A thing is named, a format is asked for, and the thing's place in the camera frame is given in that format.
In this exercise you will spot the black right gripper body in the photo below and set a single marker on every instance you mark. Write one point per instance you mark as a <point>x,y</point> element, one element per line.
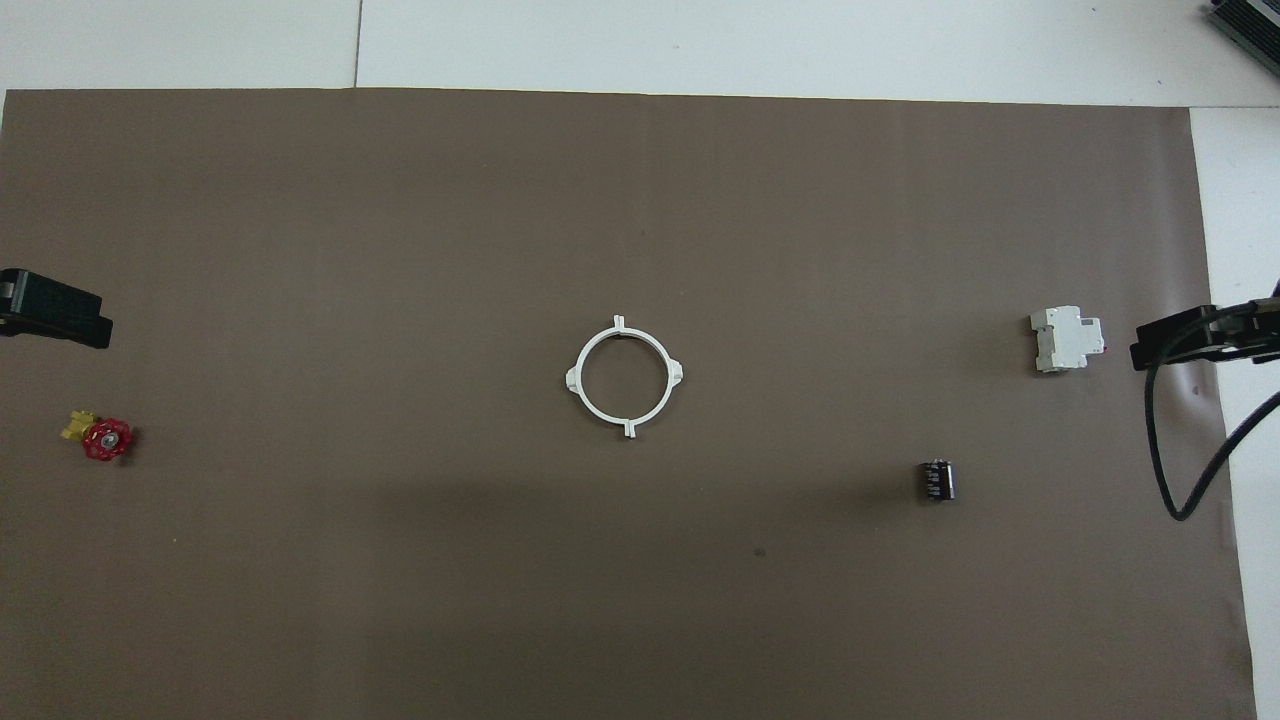
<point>1190,335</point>

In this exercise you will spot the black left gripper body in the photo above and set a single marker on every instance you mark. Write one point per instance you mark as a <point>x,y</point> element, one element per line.
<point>60,300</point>

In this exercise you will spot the white half pipe clamp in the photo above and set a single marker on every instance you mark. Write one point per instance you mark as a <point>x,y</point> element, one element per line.
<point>579,380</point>
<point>670,380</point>

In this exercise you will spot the white circuit breaker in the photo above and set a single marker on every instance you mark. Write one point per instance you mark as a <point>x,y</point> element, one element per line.
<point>1065,340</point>

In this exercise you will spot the brass valve red handwheel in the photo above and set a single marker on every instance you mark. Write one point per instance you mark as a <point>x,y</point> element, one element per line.
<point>106,440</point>

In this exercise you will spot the black cylindrical capacitor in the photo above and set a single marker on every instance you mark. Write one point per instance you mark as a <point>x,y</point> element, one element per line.
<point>937,480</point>

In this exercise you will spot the grey finned metal device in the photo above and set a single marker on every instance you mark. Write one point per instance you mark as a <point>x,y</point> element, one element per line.
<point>1255,25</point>

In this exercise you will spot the brown paper table mat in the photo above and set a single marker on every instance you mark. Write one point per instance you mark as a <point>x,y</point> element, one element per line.
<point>640,200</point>

